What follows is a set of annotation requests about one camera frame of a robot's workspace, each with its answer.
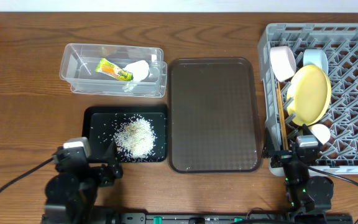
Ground grey dishwasher rack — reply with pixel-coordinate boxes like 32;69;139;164
257;23;358;175

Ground rice pile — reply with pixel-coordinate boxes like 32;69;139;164
99;114;157;160

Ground light blue bowl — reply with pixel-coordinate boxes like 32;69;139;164
303;49;329;75

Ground clear plastic waste bin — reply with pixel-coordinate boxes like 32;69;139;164
60;43;168;98

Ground green yellow snack wrapper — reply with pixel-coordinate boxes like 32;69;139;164
95;58;133;81

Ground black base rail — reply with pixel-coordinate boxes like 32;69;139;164
119;208;353;224

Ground wooden chopstick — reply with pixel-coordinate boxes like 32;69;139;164
278;100;288;150
276;82;288;150

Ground pale green cup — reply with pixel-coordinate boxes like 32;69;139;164
308;124;331;144

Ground yellow plate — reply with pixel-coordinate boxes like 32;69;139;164
287;65;332;126

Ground pink bowl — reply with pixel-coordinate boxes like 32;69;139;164
270;46;296;82

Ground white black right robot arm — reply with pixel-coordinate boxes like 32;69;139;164
262;135;334;223

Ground white tissue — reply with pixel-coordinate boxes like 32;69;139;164
122;60;149;92

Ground black food waste tray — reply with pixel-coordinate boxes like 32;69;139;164
82;105;168;162

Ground dark brown serving tray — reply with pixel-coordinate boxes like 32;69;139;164
169;58;262;174

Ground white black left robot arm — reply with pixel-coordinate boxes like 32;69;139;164
41;138;123;224

